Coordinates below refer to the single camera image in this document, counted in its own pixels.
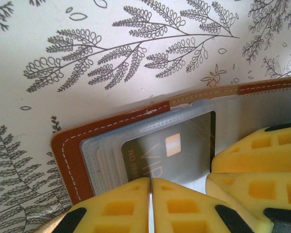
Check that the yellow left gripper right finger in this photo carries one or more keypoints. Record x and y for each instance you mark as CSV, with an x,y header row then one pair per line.
x,y
184,213

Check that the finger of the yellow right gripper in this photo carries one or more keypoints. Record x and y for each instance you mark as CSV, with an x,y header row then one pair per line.
x,y
257,155
269,191

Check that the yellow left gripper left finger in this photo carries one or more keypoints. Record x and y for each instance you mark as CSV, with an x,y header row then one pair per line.
x,y
116,213

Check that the brown leather card holder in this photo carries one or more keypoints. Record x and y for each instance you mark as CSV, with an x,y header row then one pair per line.
x,y
72,150

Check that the black VIP card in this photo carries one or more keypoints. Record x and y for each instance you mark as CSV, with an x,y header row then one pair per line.
x,y
148,140

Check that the floral patterned table sheet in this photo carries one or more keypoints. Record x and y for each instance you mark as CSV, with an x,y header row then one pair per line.
x,y
87,109

